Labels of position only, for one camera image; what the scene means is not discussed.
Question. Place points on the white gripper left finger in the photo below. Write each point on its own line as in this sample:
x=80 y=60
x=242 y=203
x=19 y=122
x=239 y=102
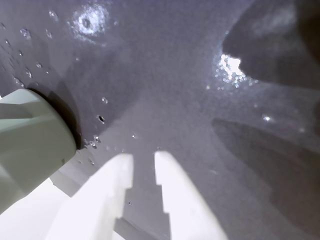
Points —
x=95 y=200

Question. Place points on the pale green steel-lined mug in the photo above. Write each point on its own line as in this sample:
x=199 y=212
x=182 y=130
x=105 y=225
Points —
x=32 y=140

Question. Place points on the black glossy table mat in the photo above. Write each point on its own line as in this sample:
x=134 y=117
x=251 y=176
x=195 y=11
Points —
x=175 y=75

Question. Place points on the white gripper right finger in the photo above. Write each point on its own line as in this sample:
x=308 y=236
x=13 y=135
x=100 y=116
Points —
x=185 y=200

